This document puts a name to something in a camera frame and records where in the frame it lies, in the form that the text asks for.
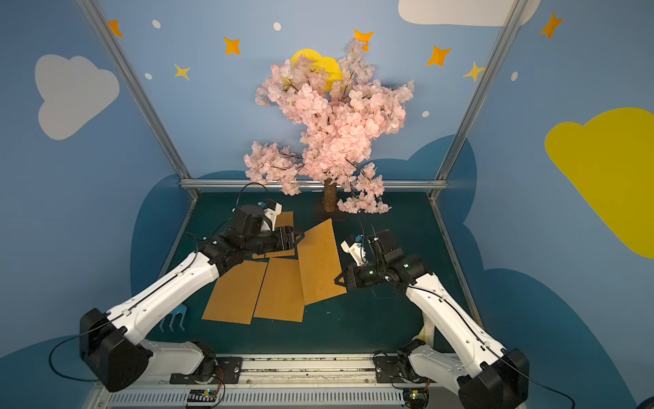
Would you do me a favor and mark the aluminium left corner post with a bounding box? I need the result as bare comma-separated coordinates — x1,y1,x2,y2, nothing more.
77,0,192,182

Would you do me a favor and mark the brown kraft file bag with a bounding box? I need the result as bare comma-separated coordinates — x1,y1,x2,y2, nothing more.
297,219,347,305

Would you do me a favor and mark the circuit board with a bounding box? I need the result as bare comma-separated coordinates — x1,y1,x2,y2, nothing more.
185,389,218,408
403,389,429,409

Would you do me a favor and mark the brown kraft envelope far left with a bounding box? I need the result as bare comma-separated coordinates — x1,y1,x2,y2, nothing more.
252,211,296,260

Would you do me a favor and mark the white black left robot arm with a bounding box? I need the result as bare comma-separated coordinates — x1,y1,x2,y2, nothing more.
79,200,304,393

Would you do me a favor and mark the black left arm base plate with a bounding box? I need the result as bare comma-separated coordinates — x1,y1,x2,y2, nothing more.
170,356,244,385

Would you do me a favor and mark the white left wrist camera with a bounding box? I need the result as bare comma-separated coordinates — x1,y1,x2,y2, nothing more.
258,199,282,232

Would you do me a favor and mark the pink cherry blossom tree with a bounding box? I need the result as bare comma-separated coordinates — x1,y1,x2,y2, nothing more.
244,39,415,214

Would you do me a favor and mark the blue plastic fork toy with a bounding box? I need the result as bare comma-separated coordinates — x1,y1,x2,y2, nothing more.
158,304,187,332

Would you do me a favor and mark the white yellow cloth strip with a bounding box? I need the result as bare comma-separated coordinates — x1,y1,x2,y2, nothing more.
418,313,435,348

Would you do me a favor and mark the aluminium back rail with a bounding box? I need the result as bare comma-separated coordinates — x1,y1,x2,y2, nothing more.
180,179,448,190

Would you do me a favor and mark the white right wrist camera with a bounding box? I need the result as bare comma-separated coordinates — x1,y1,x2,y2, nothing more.
341,234,367,267

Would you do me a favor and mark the aluminium corner post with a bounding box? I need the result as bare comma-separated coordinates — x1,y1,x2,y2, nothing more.
77,0,192,182
429,0,530,205

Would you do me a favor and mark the aluminium front rail frame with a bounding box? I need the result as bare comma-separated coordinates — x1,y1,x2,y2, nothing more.
84,354,461,408

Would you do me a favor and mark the right circuit board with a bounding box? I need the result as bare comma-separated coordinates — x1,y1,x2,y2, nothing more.
403,389,429,409

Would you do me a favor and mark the brown kraft envelope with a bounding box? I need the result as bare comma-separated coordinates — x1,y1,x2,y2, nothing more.
203,261,267,325
254,258,305,322
252,211,296,260

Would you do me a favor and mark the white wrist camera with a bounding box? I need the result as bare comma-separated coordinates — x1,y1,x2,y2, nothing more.
341,234,367,267
258,199,282,232

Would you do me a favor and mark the dark metal tree base plate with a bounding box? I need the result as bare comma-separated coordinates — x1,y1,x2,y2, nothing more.
314,202,346,222

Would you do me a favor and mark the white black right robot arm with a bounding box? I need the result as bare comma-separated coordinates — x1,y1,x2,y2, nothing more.
335,230,530,408

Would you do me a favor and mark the left circuit board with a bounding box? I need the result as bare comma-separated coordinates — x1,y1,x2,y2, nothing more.
185,389,218,408

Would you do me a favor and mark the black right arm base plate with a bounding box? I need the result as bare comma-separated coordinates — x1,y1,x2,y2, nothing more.
371,354,427,384

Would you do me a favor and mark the brown kraft envelope front left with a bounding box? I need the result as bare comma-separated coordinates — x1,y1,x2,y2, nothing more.
203,261,267,325

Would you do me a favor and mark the brown kraft envelope front middle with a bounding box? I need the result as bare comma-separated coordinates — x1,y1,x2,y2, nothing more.
254,258,305,322

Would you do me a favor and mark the aluminium right corner post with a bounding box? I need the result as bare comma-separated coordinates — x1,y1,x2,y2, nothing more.
429,0,530,205

